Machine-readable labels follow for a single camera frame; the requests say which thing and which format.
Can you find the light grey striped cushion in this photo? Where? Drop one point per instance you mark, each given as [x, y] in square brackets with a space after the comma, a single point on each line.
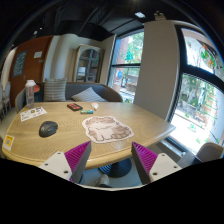
[88, 95]

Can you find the grey curved sofa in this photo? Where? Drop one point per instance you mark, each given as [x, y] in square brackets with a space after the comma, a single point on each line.
[73, 88]

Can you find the cat-shaped mouse pad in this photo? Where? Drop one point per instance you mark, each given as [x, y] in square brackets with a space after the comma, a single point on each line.
[106, 129]

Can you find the orange wooden door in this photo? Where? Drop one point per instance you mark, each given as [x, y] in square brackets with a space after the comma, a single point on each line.
[37, 50]

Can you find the yellow white sticker card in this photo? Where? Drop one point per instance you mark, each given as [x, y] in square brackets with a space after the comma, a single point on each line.
[8, 142]

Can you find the beige armchair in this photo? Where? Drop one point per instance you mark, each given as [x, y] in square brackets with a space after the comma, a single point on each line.
[208, 152]

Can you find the green white marker tube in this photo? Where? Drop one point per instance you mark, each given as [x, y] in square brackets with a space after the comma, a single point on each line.
[86, 112]

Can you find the white printed paper sheet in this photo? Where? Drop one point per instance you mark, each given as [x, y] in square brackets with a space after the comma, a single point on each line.
[32, 113]

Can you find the red black small box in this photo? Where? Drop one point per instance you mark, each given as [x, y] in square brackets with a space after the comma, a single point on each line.
[74, 107]

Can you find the clear water bottle white cap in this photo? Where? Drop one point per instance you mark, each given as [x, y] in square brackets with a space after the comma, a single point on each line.
[29, 87]

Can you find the crumpled white wrapper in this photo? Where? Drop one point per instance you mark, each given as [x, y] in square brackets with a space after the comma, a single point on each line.
[95, 105]

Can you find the dark grey computer mouse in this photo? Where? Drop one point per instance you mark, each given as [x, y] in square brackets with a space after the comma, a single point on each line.
[48, 128]

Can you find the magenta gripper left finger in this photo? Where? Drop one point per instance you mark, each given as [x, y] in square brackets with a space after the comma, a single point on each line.
[69, 165]

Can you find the black round table base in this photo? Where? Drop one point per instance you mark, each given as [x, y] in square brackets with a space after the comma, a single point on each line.
[118, 169]

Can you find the blue poster on door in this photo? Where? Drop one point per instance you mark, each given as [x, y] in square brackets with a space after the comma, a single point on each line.
[19, 63]

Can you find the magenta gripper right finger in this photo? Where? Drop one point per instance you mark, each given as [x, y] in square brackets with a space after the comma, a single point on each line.
[152, 166]

